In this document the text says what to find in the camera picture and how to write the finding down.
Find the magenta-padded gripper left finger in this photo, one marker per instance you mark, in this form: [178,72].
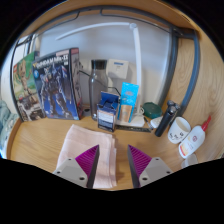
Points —
[71,170]

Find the bed with teal bedding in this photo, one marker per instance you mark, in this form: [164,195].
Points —
[6,123]

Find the pink towel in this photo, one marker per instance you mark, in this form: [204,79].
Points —
[83,140]

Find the green toy box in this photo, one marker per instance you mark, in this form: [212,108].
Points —
[23,83]

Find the blue robot model kit box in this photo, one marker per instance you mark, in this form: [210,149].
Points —
[55,86]

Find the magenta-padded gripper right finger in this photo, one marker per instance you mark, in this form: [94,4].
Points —
[155,169]

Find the white mug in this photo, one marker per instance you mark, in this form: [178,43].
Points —
[178,131]

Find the black ruler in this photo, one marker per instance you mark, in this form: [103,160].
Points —
[133,128]

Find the white desk lamp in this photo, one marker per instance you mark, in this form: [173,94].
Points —
[137,60]

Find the dark grey metal frame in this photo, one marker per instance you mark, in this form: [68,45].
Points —
[173,66]

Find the green round container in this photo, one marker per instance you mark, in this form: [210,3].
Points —
[152,109]

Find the white bottle with red cap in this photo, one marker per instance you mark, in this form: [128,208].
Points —
[191,140]

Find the small clear plastic cup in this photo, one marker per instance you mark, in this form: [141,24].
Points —
[190,161]

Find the black electric shaver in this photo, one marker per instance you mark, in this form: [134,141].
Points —
[165,121]

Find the grey clear water bottle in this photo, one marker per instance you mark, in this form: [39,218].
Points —
[97,86]

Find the light blue packet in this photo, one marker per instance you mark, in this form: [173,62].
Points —
[128,100]

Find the small dark blue box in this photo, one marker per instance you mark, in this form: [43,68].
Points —
[107,115]

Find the white wall box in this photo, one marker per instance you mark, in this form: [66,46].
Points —
[118,68]

